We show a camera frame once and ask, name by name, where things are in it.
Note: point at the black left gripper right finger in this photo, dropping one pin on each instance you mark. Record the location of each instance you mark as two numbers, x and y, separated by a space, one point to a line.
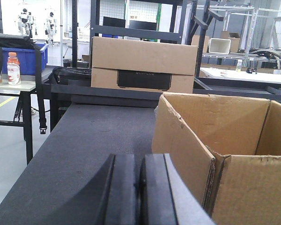
164 197

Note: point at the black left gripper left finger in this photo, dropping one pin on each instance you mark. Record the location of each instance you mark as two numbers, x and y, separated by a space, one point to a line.
109 198

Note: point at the brown cardboard carton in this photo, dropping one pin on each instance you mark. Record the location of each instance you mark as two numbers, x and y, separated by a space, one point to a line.
227 150

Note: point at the dark conveyor belt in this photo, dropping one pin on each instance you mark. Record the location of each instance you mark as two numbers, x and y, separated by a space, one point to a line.
54 187

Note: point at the black bag behind conveyor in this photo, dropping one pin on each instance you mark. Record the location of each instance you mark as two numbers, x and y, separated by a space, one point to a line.
71 76

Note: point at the closed cardboard box black label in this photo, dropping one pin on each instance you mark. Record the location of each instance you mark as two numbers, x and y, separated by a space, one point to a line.
145 66

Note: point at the small grey side table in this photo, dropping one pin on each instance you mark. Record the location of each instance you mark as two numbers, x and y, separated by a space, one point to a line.
22 117

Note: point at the white table right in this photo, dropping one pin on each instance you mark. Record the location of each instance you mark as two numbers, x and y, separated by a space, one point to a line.
241 76

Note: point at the white plastic bin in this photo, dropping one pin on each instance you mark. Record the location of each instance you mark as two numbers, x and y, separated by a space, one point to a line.
218 45

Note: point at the blue crate on table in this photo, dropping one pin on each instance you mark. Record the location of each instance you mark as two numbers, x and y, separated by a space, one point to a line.
27 59

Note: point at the orange cap drink bottle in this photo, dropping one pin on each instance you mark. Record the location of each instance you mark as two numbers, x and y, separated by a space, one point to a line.
13 69

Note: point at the black metal shelving rack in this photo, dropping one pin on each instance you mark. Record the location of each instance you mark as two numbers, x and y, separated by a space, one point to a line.
175 33

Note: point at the background open cardboard box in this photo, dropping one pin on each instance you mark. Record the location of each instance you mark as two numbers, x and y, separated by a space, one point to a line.
234 37

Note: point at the white humanoid robot right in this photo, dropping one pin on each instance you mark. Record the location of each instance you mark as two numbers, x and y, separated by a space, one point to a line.
50 28

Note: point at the white humanoid robot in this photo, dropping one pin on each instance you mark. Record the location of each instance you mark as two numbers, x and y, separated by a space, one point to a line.
27 23
50 28

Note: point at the white humanoid robot left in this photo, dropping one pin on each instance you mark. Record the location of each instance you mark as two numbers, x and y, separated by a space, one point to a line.
27 23

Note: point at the silver metal rack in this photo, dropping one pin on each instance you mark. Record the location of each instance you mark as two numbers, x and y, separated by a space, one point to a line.
249 31

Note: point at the black bag with straps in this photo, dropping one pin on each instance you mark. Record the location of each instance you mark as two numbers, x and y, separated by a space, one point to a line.
24 42

